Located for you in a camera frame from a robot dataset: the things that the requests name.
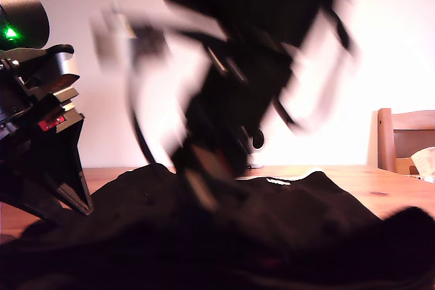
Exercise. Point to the white round webcam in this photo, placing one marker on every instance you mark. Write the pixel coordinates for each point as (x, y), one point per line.
(258, 159)

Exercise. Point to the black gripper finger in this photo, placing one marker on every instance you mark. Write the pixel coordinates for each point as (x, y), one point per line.
(197, 178)
(68, 161)
(27, 174)
(231, 171)

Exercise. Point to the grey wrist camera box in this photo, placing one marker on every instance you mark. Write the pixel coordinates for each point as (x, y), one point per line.
(66, 66)
(112, 42)

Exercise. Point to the tan cardboard box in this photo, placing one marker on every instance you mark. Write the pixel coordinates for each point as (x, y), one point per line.
(402, 166)

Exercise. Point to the white tissue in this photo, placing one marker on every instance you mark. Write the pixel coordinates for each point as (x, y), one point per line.
(425, 161)

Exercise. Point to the black shorts with white hem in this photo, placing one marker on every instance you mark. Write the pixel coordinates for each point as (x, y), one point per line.
(306, 218)

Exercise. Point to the wooden chair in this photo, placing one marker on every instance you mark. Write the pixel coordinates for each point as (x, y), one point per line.
(385, 140)

